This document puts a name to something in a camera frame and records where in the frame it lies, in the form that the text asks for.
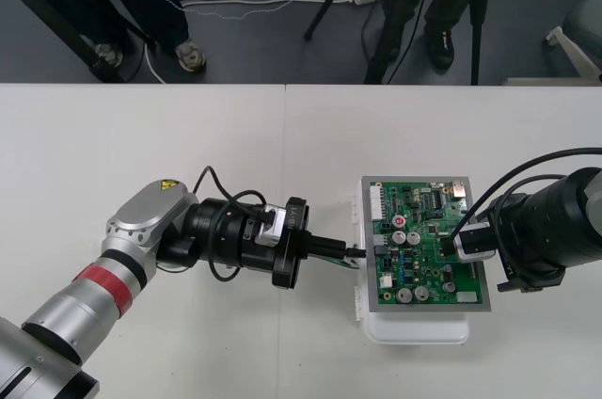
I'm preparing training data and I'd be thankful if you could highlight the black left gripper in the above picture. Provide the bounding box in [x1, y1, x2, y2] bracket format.
[240, 195, 353, 291]

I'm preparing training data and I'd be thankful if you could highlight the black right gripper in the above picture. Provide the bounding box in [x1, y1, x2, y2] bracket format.
[485, 190, 566, 295]

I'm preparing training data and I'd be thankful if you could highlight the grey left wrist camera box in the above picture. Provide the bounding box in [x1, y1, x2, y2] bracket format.
[252, 203, 289, 247]

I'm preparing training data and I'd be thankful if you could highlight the green circuit board grey frame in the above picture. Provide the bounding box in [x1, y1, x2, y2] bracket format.
[360, 174, 494, 315]

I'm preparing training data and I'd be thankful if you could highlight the white frame foot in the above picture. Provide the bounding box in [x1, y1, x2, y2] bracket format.
[545, 24, 602, 86]

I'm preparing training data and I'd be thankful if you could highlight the white floor cable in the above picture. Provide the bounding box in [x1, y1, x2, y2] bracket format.
[143, 0, 359, 85]

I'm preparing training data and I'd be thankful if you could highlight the black metal stand frame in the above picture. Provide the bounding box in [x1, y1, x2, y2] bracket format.
[0, 0, 127, 84]

